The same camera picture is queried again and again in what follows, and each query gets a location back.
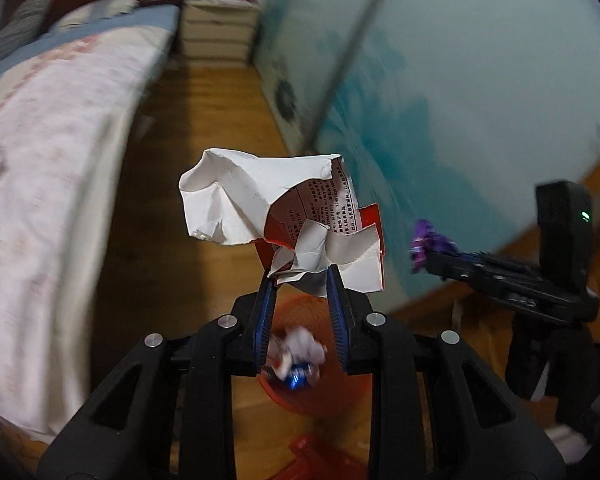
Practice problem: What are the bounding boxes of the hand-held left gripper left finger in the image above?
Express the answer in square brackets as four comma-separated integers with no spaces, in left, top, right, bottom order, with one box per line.
[37,276,276,480]

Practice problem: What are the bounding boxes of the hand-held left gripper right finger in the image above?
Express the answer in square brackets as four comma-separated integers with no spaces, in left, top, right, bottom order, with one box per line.
[326,266,566,480]

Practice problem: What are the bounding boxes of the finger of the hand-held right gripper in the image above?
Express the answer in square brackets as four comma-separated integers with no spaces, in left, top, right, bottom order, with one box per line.
[424,250,548,311]

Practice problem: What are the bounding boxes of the white tissue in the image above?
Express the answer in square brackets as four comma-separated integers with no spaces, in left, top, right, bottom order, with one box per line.
[269,326,328,378]

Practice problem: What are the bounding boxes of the purple candy wrapper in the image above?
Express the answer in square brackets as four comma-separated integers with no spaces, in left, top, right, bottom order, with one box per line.
[409,219,456,273]

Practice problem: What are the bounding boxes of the crushed blue soda can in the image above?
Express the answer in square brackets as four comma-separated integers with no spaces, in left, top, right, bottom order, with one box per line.
[262,362,321,392]

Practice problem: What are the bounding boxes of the orange trash bin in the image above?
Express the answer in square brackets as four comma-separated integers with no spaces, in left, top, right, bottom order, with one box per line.
[256,294,376,420]

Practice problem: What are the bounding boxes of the red white torn paper box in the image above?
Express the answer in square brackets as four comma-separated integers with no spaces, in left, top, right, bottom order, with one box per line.
[178,147,385,293]

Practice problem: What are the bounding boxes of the red plastic object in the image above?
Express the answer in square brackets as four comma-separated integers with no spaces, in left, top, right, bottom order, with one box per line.
[275,434,371,480]

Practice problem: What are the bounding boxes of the blue flower wardrobe door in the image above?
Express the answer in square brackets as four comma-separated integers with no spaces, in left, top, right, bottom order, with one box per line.
[252,0,600,316]

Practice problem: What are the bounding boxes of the pink printed white blanket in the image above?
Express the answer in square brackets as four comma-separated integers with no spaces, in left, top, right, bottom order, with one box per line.
[0,25,176,443]

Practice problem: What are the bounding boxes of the cream nightstand with drawers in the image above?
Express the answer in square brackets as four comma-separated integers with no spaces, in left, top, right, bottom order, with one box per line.
[180,0,261,66]

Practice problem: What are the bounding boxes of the bed with blue sheet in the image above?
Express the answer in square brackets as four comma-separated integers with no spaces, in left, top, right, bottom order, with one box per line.
[0,0,183,461]

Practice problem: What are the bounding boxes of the blue white pillow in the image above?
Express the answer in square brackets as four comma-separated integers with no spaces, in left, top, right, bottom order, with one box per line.
[55,0,141,28]

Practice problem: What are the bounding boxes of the green plaid pillow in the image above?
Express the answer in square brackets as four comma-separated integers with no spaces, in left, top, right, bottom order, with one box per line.
[0,0,58,61]

